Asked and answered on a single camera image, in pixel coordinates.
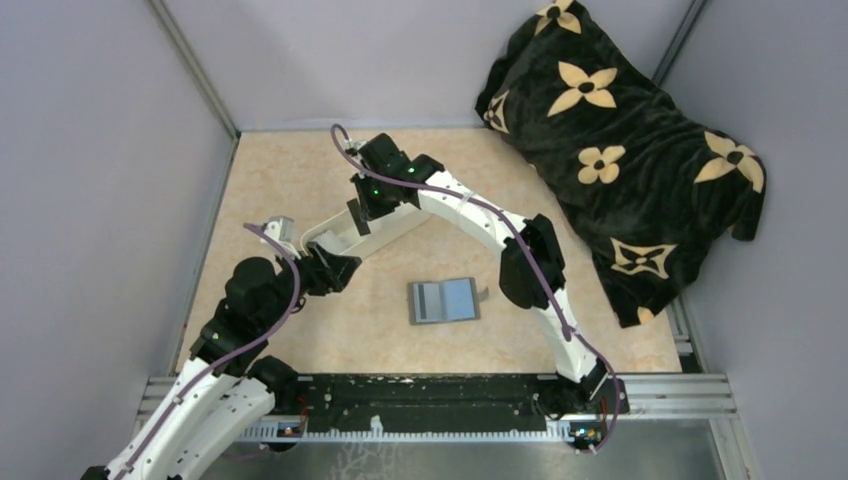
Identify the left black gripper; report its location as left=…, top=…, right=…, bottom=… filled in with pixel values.
left=258, top=239, right=361, bottom=331

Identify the white plastic tray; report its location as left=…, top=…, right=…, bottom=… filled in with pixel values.
left=300, top=199, right=431, bottom=259

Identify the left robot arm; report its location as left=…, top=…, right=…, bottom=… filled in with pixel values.
left=83, top=242, right=362, bottom=479

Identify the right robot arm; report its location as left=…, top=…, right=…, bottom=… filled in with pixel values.
left=332, top=133, right=610, bottom=412

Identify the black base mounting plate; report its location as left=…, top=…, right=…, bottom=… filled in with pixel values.
left=270, top=374, right=630, bottom=434

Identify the black floral blanket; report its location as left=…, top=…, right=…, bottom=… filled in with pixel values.
left=475, top=1, right=767, bottom=328

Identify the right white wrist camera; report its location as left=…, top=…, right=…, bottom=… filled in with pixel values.
left=342, top=140, right=367, bottom=158

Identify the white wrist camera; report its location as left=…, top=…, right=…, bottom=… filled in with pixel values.
left=263, top=215, right=295, bottom=245
left=342, top=140, right=367, bottom=158

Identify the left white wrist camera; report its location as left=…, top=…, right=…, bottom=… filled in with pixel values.
left=263, top=215, right=295, bottom=245

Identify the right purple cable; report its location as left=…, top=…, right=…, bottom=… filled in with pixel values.
left=329, top=123, right=627, bottom=455

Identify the purple cable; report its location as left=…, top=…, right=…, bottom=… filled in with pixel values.
left=329, top=123, right=627, bottom=455
left=119, top=222, right=305, bottom=480

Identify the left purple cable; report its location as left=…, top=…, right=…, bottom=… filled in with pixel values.
left=119, top=222, right=305, bottom=480

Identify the aluminium frame rail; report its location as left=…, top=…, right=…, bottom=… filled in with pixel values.
left=135, top=374, right=738, bottom=444

